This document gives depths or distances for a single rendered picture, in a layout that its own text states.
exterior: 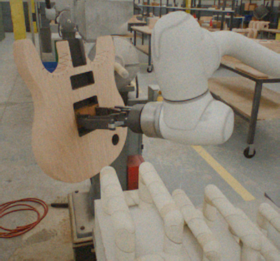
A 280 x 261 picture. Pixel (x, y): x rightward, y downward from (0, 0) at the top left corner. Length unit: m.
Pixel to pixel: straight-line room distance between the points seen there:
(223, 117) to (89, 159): 0.44
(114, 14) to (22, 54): 0.47
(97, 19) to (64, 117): 0.44
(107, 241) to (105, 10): 0.79
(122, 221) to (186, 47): 0.33
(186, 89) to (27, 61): 0.38
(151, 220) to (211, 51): 0.37
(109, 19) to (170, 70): 0.58
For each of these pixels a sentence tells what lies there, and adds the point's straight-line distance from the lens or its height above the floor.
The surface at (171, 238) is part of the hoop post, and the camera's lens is 0.54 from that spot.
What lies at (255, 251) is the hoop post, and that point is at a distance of 0.64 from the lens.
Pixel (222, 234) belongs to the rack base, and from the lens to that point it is 0.80.
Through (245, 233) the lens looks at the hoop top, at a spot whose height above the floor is 1.13.
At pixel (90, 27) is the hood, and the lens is 1.15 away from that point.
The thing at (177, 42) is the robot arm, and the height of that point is 1.46.
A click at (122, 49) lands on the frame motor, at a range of 1.47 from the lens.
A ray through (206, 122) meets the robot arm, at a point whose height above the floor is 1.30.
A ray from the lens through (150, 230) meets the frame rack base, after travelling 0.66.
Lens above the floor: 1.53
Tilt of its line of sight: 21 degrees down
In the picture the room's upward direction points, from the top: 1 degrees clockwise
